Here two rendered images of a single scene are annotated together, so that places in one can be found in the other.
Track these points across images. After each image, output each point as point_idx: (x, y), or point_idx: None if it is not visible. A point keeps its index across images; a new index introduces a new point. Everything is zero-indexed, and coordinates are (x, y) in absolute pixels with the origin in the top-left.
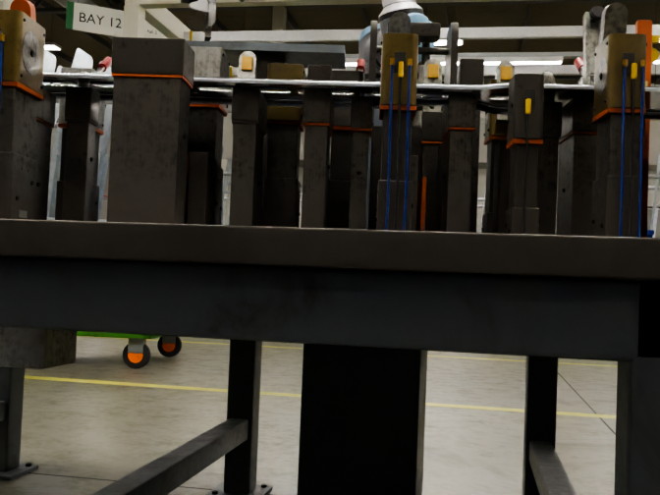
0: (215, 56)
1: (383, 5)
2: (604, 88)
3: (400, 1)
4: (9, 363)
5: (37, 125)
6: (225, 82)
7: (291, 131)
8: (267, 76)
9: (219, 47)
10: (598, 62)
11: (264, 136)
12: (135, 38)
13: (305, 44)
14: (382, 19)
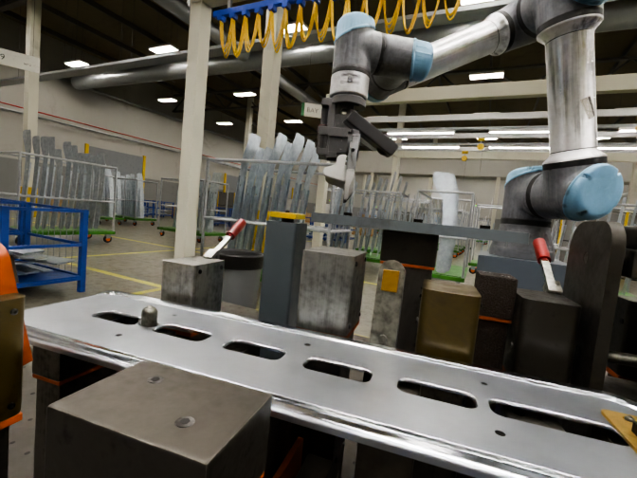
0: (344, 269)
1: (553, 150)
2: None
3: (580, 148)
4: None
5: (91, 376)
6: (342, 437)
7: (452, 394)
8: (420, 305)
9: (351, 257)
10: None
11: (405, 331)
12: (89, 426)
13: (471, 229)
14: (551, 168)
